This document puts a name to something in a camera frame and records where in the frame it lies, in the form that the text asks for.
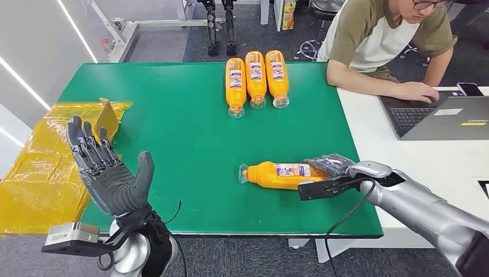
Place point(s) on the person's right hand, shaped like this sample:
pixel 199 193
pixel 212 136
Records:
pixel 418 91

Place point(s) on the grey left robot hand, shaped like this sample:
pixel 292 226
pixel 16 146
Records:
pixel 111 187

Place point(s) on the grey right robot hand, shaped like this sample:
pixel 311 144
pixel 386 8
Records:
pixel 331 163

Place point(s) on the orange juice bottle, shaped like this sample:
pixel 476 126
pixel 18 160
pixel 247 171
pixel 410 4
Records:
pixel 255 78
pixel 279 176
pixel 235 86
pixel 277 76

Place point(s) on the person's right forearm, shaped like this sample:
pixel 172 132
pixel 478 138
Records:
pixel 363 82

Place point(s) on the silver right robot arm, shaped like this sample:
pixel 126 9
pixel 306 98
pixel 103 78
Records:
pixel 420 208

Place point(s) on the grey laptop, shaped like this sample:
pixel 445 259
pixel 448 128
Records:
pixel 450 118

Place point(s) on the black smartphone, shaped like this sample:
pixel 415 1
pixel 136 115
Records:
pixel 470 89

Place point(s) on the yellow wrapped cardboard box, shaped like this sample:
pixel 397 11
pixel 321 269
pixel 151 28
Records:
pixel 42 179

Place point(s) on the person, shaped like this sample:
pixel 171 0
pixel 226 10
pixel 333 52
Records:
pixel 374 34

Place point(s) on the green table mat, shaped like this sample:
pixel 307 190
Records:
pixel 191 153

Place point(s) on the black stool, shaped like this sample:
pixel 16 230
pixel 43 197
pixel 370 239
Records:
pixel 324 11

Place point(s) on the yellow printed carton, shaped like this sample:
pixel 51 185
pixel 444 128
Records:
pixel 288 15

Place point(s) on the black robot leg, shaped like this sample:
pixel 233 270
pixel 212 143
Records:
pixel 230 26
pixel 212 26

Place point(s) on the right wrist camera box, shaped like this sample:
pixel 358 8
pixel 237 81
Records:
pixel 324 188

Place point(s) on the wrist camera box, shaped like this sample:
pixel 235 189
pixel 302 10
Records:
pixel 70 235
pixel 324 188

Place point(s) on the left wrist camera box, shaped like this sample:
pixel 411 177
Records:
pixel 70 235

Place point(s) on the white metal frame stand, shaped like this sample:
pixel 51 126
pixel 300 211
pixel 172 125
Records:
pixel 126 32

